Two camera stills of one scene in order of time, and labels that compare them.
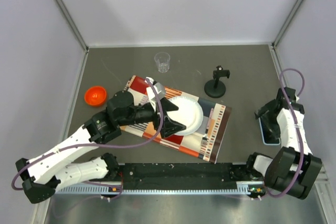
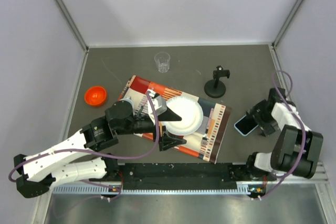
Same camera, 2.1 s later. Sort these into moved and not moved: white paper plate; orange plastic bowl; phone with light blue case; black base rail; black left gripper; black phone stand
Moved: black left gripper; phone with light blue case
Not moved: black phone stand; black base rail; white paper plate; orange plastic bowl
